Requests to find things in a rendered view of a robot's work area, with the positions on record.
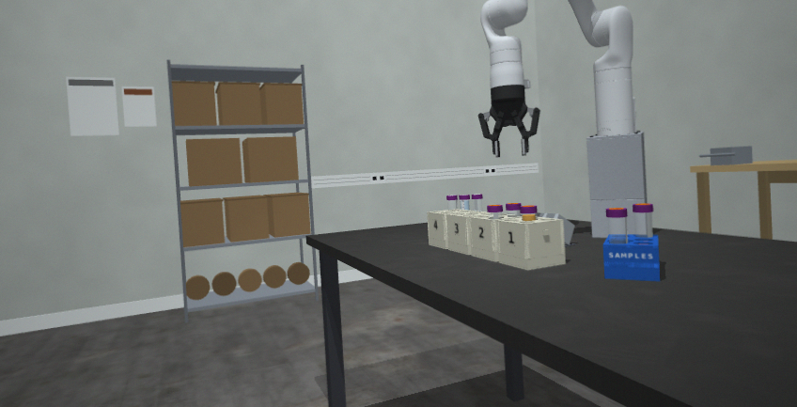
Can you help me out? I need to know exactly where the white bucket adapter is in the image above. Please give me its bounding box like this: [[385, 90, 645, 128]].
[[469, 213, 522, 262], [497, 217, 566, 271], [446, 211, 489, 255], [427, 209, 470, 249]]

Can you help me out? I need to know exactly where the blue tube rack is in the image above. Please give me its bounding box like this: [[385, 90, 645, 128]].
[[603, 235, 660, 281]]

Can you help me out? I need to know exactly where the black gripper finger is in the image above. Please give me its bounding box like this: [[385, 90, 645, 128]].
[[478, 110, 505, 157], [510, 107, 540, 156]]

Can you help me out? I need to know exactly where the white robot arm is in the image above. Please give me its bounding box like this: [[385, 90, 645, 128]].
[[480, 0, 637, 136]]

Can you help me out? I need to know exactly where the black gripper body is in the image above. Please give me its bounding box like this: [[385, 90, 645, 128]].
[[490, 85, 527, 127]]

